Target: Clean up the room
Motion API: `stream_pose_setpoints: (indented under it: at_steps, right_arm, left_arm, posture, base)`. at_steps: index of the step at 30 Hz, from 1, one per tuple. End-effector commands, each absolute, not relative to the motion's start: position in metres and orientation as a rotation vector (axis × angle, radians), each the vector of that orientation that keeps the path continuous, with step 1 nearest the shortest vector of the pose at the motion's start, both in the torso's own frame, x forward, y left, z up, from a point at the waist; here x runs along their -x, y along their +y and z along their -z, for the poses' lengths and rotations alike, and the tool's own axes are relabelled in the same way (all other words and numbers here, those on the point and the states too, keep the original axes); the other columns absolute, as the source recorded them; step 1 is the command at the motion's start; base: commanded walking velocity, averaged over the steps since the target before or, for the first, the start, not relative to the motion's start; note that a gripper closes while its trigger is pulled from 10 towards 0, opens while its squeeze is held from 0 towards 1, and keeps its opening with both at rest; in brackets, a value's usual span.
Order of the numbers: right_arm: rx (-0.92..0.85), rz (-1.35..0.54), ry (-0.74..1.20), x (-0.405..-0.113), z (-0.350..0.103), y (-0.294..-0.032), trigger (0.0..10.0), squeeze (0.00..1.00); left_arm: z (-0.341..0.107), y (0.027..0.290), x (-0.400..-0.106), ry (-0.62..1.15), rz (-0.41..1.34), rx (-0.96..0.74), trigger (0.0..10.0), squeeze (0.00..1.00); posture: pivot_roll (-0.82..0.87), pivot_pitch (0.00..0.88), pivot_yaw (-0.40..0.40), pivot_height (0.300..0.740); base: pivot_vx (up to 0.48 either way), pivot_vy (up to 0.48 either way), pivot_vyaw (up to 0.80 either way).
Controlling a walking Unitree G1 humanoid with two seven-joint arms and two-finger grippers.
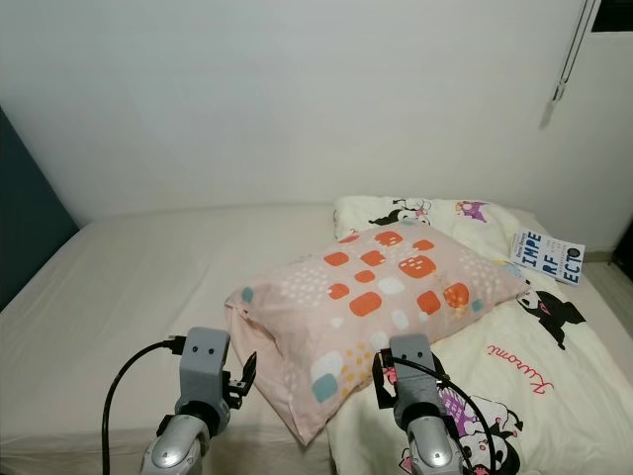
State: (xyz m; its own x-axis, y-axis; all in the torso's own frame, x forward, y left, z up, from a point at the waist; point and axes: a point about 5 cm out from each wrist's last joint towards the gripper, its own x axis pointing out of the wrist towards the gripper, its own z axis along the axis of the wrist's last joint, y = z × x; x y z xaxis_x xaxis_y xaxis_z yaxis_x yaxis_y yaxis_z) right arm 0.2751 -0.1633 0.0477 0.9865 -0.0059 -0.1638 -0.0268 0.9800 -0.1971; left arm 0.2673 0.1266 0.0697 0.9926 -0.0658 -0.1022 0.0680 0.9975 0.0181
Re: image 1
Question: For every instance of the blue upholstered headboard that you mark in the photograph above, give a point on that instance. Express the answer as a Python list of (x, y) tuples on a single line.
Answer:
[(30, 218)]

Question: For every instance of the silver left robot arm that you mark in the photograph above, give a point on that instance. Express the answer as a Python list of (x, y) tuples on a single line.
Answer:
[(178, 445)]

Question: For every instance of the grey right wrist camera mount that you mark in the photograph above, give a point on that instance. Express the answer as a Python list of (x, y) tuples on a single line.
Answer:
[(415, 374)]

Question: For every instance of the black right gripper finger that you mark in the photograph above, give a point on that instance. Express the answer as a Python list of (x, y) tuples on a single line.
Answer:
[(376, 381)]

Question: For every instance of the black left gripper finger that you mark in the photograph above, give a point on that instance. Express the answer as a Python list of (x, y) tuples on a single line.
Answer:
[(248, 371)]

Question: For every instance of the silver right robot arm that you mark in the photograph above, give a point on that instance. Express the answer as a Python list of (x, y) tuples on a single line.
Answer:
[(433, 450)]

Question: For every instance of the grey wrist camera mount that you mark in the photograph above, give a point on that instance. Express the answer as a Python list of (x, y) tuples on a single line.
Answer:
[(415, 374), (204, 366)]

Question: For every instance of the pink orange-patterned pillow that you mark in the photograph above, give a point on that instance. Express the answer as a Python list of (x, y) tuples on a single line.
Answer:
[(356, 307)]

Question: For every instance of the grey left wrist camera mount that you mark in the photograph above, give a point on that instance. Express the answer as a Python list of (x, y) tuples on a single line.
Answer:
[(204, 366)]

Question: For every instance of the dark window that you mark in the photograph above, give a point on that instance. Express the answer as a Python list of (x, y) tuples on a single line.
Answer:
[(613, 14)]

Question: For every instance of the white book blue lettering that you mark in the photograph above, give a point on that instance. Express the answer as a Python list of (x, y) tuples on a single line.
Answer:
[(549, 259)]

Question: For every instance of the thin grey hanging rod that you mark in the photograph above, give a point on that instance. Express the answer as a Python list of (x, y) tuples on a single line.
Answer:
[(576, 49)]

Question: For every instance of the bed with white sheet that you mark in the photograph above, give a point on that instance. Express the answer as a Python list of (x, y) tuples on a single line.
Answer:
[(119, 297)]

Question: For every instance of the cream cartoon-print comforter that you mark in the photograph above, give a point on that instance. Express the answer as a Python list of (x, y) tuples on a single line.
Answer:
[(574, 396)]

